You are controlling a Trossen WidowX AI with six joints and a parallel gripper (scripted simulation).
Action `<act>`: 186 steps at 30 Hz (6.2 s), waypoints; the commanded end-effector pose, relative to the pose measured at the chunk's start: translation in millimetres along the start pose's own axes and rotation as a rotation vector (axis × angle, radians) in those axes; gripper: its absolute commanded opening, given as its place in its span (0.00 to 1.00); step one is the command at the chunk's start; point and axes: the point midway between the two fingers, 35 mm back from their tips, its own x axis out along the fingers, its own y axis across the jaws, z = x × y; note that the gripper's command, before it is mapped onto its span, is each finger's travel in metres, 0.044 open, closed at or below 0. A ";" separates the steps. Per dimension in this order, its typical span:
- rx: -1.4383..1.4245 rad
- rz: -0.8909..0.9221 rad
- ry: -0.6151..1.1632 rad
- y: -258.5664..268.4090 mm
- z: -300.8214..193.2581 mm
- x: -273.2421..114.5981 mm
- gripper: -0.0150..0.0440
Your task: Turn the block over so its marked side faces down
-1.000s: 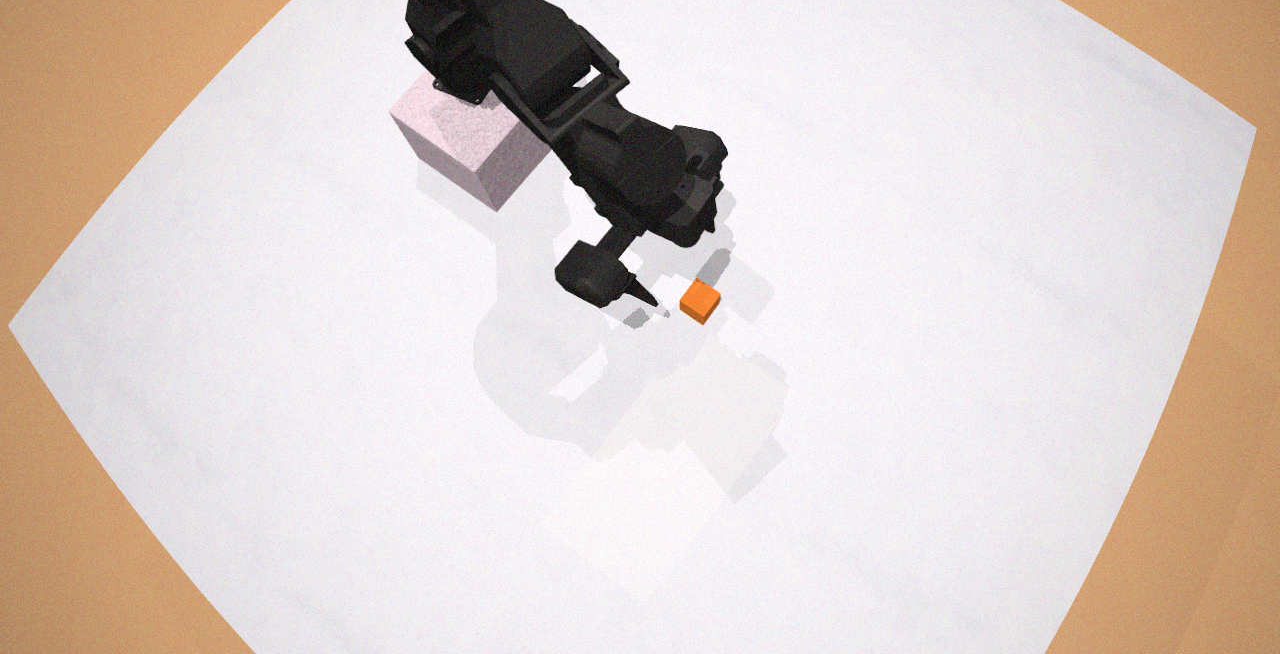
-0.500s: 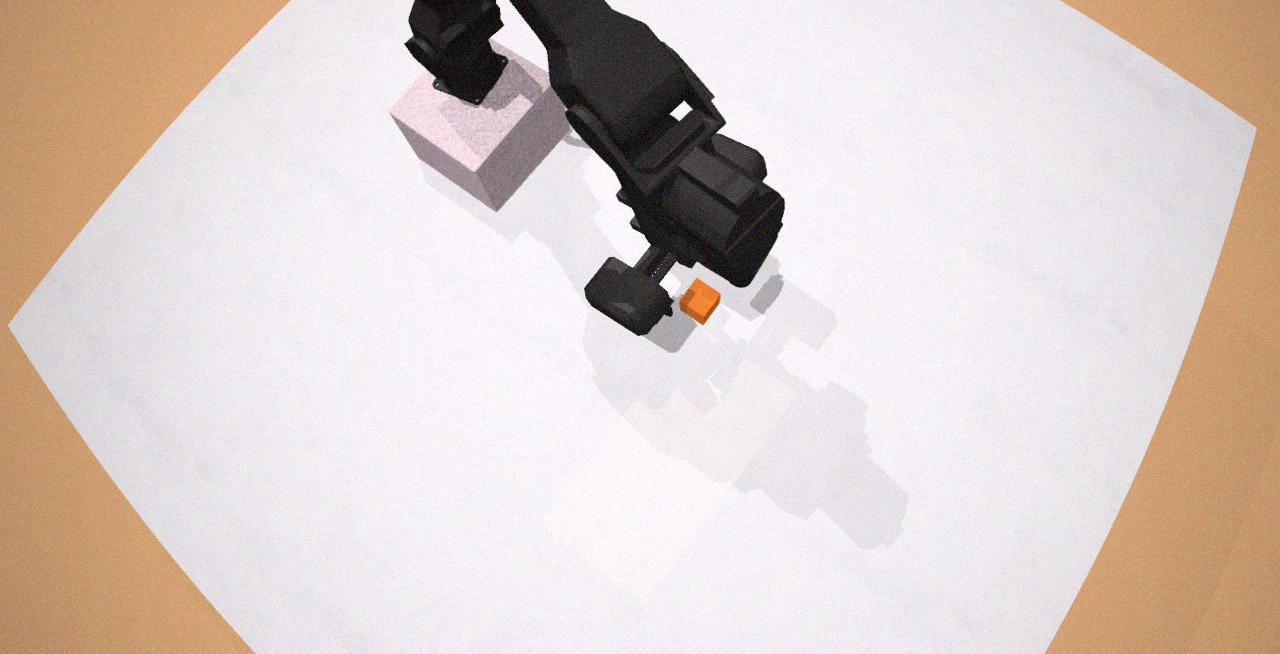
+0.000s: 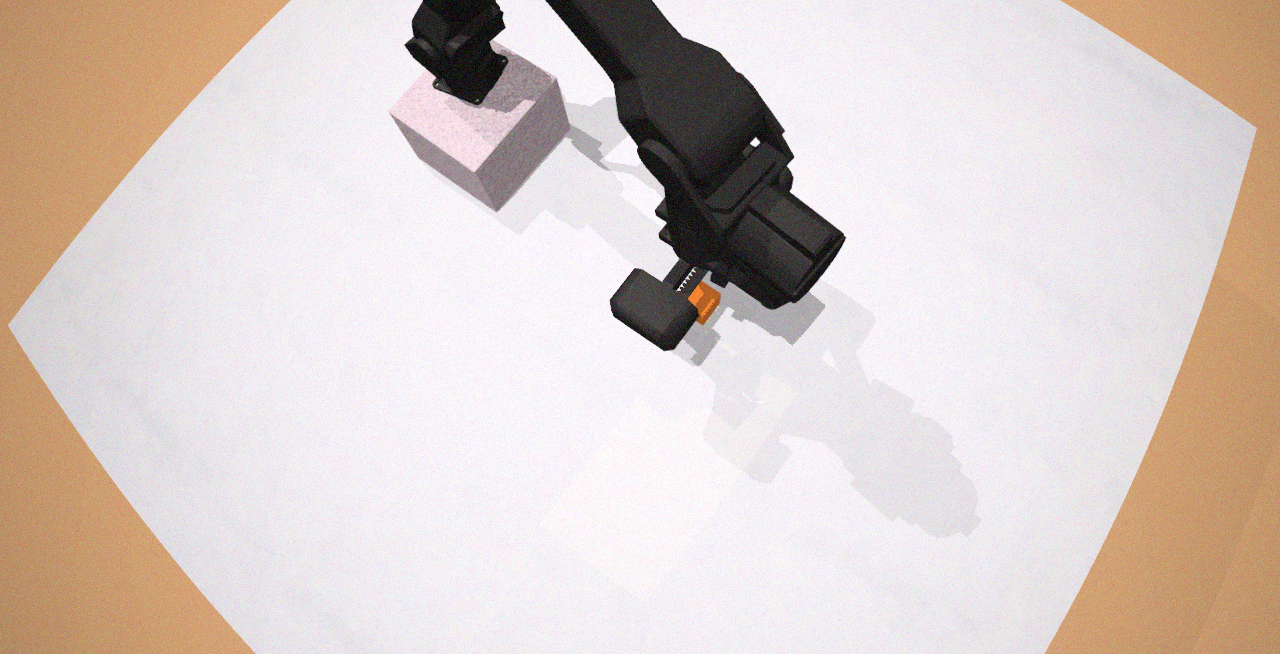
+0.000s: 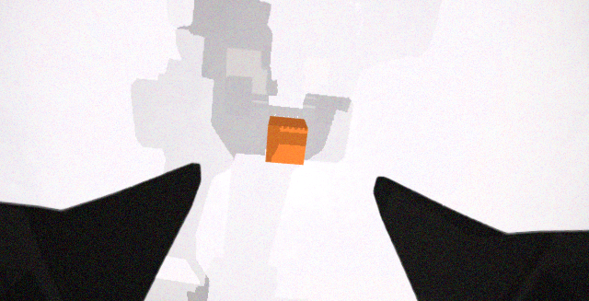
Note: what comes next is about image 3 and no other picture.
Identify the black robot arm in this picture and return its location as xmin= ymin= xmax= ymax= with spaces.
xmin=404 ymin=0 xmax=847 ymax=310

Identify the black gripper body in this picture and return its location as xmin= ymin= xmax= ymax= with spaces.
xmin=609 ymin=198 xmax=727 ymax=352

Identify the orange block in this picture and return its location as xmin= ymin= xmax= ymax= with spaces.
xmin=689 ymin=282 xmax=721 ymax=326

